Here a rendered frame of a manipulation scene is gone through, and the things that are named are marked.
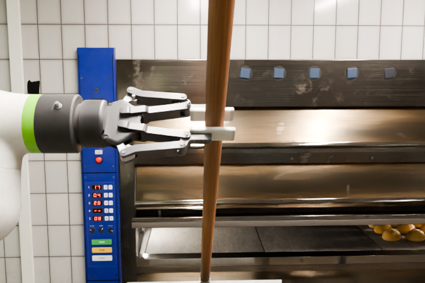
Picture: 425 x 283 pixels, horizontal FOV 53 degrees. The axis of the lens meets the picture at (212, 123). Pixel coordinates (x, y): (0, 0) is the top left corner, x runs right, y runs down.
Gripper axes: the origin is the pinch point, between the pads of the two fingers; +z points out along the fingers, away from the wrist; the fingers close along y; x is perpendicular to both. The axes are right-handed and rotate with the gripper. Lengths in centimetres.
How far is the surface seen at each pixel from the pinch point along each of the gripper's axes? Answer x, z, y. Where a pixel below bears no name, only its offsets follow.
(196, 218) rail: -117, -2, -31
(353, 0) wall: -65, 67, -110
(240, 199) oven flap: -123, 18, -42
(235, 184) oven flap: -120, 16, -48
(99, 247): -136, -46, -25
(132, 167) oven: -115, -31, -55
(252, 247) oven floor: -152, 25, -30
